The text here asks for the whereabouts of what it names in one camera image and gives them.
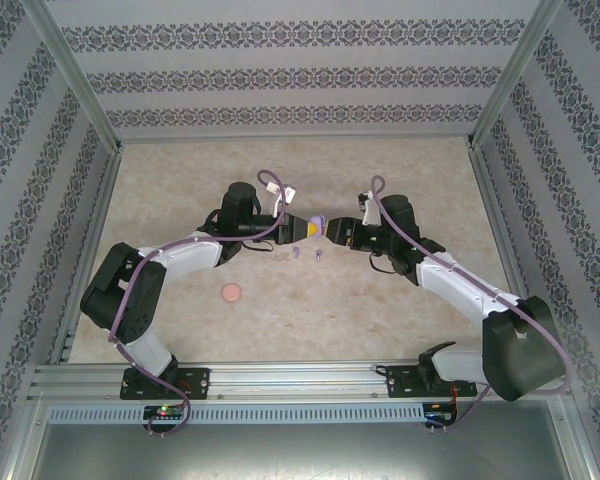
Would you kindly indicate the purple round charging case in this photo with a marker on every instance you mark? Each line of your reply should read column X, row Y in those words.
column 319, row 219

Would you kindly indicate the pink round charging case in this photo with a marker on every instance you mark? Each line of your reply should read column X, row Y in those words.
column 231, row 293

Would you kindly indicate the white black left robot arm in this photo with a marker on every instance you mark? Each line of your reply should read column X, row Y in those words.
column 190, row 252

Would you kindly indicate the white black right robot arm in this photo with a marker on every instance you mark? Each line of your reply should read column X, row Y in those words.
column 460, row 280

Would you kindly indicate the grey metal shelf panel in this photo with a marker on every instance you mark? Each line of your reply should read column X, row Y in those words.
column 300, row 455

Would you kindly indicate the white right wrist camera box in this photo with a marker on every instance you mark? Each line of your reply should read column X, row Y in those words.
column 367, row 215

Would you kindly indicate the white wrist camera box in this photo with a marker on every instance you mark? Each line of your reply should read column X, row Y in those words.
column 367, row 215
column 290, row 192

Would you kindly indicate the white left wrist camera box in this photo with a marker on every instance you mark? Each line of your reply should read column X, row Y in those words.
column 290, row 192

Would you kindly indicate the aluminium side rail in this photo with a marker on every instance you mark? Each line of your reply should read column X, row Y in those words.
column 91, row 240
column 489, row 200

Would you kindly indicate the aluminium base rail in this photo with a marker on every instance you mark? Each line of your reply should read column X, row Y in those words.
column 290, row 382

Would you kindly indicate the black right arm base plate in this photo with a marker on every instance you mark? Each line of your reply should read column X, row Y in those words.
column 400, row 382

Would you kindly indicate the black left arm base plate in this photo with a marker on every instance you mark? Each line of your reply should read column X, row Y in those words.
column 197, row 382

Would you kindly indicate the aluminium frame post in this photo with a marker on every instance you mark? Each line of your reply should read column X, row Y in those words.
column 70, row 70
column 517, row 70

